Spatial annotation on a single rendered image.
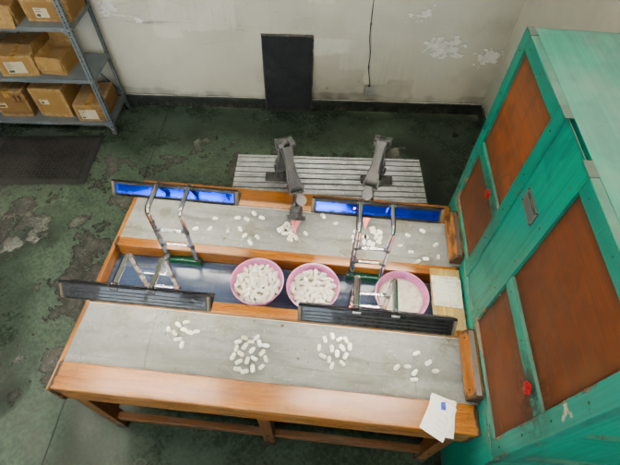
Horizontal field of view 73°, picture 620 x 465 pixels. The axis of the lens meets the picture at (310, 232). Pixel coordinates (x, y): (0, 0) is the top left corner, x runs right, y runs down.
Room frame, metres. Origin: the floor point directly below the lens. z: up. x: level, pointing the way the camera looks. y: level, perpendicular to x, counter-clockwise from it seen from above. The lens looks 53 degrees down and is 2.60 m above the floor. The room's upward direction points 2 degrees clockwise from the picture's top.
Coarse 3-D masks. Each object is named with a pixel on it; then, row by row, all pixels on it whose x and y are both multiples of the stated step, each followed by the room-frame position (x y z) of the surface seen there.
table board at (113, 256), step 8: (136, 200) 1.57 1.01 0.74; (128, 216) 1.45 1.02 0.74; (120, 232) 1.33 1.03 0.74; (112, 248) 1.23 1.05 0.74; (112, 256) 1.19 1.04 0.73; (104, 264) 1.13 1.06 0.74; (112, 264) 1.16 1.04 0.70; (104, 272) 1.09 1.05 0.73; (96, 280) 1.03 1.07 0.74; (104, 280) 1.06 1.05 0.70; (88, 304) 0.90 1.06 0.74; (80, 320) 0.82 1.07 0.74; (72, 336) 0.74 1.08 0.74; (64, 352) 0.66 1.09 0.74; (48, 384) 0.52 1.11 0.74; (56, 392) 0.50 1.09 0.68
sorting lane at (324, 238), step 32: (128, 224) 1.39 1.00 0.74; (160, 224) 1.40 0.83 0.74; (192, 224) 1.41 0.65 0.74; (224, 224) 1.41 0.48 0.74; (256, 224) 1.42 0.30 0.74; (320, 224) 1.43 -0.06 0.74; (352, 224) 1.44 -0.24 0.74; (384, 224) 1.45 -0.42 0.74; (416, 224) 1.45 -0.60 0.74; (416, 256) 1.24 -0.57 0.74
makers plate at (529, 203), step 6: (528, 192) 1.02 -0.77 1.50; (522, 198) 1.03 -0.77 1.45; (528, 198) 1.00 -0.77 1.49; (528, 204) 0.98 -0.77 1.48; (534, 204) 0.95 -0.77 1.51; (528, 210) 0.96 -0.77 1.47; (534, 210) 0.93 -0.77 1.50; (528, 216) 0.94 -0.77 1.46; (534, 216) 0.91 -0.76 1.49; (528, 222) 0.92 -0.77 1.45
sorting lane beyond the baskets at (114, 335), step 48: (96, 336) 0.74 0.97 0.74; (144, 336) 0.75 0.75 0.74; (192, 336) 0.76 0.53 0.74; (240, 336) 0.76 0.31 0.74; (288, 336) 0.77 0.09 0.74; (336, 336) 0.78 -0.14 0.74; (384, 336) 0.79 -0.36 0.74; (432, 336) 0.79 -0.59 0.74; (288, 384) 0.55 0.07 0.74; (336, 384) 0.56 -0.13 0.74; (384, 384) 0.56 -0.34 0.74; (432, 384) 0.57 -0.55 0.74
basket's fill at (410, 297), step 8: (400, 280) 1.09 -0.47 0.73; (408, 280) 1.09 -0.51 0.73; (384, 288) 1.05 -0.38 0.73; (400, 288) 1.05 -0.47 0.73; (408, 288) 1.05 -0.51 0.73; (416, 288) 1.05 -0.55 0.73; (400, 296) 1.00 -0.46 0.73; (408, 296) 1.00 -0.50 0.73; (416, 296) 1.00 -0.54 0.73; (400, 304) 0.95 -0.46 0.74; (408, 304) 0.95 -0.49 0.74; (416, 304) 0.96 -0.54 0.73; (416, 312) 0.92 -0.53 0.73
